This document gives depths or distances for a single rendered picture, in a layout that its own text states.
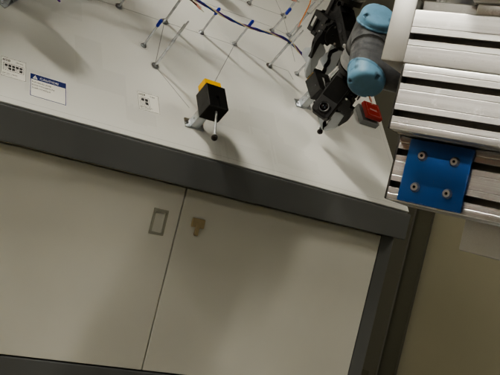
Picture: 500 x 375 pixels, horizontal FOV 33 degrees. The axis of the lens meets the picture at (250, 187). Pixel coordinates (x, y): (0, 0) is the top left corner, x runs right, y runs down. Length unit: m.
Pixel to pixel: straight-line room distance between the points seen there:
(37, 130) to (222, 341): 0.63
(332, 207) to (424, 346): 1.73
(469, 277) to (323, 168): 1.66
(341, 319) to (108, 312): 0.60
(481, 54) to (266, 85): 0.99
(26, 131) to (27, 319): 0.37
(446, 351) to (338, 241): 1.62
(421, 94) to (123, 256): 0.83
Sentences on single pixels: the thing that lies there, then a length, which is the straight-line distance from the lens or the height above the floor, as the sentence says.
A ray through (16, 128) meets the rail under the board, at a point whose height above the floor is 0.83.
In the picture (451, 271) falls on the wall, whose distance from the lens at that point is 3.57.
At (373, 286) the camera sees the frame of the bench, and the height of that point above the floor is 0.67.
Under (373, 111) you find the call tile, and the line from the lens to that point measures 2.20.
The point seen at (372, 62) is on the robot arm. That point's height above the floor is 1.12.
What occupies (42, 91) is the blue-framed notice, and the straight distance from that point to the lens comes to 1.67.
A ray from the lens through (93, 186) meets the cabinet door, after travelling 1.71.
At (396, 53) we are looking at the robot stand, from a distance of 1.16.
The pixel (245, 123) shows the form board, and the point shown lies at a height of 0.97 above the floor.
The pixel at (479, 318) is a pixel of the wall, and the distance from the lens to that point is 3.53.
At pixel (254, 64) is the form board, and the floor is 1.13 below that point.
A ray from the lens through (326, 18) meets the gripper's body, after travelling 2.03.
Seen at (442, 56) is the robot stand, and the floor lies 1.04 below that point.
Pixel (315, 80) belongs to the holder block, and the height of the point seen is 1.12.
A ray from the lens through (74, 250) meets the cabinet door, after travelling 1.71.
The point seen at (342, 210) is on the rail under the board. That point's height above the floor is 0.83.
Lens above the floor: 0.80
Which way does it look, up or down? 1 degrees up
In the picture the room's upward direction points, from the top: 14 degrees clockwise
